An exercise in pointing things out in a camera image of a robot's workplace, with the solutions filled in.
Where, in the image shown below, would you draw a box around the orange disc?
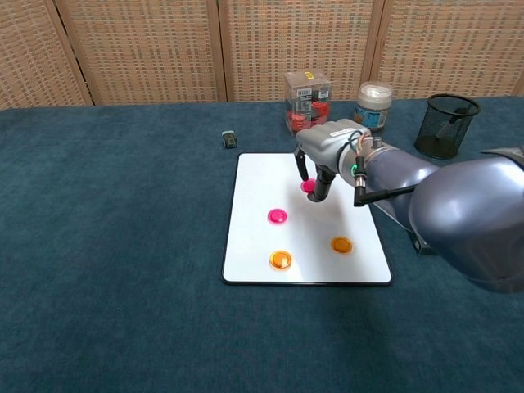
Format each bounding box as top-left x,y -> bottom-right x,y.
330,236 -> 355,254
269,250 -> 293,271

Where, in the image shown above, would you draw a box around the woven bamboo folding screen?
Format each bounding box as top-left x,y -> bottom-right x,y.
0,0 -> 524,111

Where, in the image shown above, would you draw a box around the white rectangular board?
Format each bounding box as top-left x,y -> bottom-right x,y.
220,152 -> 393,287

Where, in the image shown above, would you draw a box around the black red printed card box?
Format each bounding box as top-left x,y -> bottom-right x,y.
409,231 -> 437,257

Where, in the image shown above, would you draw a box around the blue felt table cover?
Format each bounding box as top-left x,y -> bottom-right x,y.
0,96 -> 524,393

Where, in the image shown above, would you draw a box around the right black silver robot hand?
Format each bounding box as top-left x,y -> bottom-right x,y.
293,118 -> 372,204

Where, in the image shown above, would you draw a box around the clear plastic box red contents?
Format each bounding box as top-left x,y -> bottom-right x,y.
283,70 -> 332,138

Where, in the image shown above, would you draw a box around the jar with white lid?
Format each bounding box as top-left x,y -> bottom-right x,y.
354,80 -> 394,134

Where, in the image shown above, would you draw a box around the black mesh pen holder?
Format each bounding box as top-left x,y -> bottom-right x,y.
413,93 -> 481,160

